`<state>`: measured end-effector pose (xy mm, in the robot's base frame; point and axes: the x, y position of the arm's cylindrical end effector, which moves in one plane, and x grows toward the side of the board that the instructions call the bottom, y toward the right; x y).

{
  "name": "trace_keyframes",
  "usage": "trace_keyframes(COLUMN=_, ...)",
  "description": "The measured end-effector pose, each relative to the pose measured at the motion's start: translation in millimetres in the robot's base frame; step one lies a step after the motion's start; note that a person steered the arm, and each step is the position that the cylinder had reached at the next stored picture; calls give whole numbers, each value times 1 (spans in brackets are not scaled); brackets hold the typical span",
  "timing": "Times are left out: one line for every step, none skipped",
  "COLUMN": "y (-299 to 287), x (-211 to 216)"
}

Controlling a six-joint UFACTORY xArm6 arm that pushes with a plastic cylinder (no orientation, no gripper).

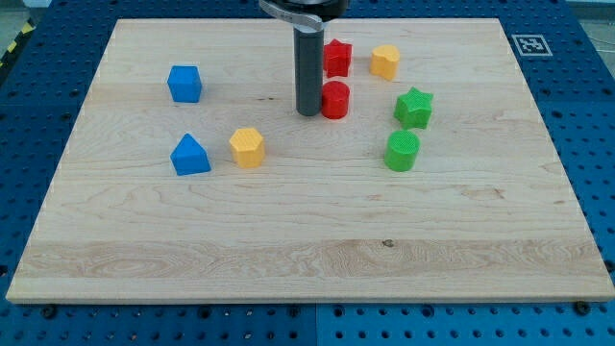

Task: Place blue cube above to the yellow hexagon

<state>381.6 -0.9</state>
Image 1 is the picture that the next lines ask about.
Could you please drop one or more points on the yellow hexagon block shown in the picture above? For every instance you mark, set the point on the yellow hexagon block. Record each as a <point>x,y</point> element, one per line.
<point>247,145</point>

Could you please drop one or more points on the green cylinder block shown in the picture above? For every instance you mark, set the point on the green cylinder block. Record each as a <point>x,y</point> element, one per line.
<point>401,151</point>

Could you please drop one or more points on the blue triangular prism block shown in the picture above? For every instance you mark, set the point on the blue triangular prism block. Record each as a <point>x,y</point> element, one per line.
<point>189,157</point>

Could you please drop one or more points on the yellow heart block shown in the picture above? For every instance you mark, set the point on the yellow heart block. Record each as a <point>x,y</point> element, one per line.
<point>385,61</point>

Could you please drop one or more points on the red cylinder block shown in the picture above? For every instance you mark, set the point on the red cylinder block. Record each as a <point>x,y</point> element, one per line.
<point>335,100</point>

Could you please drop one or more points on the wooden board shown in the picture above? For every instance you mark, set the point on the wooden board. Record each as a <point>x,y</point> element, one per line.
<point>486,214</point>

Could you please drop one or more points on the robot arm flange with clamp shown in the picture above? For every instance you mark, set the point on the robot arm flange with clamp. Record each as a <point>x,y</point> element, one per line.
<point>305,15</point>

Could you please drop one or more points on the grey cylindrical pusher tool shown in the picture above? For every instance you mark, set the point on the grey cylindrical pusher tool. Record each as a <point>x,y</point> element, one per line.
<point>308,68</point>

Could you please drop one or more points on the green star block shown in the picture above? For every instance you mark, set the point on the green star block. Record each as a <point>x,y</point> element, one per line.
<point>413,109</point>

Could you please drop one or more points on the red star block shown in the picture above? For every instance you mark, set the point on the red star block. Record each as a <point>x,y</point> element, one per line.
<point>337,58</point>

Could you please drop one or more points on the blue cube block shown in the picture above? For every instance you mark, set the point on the blue cube block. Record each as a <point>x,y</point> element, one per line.
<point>184,83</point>

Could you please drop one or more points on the white fiducial marker tag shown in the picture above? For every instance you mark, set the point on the white fiducial marker tag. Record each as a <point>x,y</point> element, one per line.
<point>531,45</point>

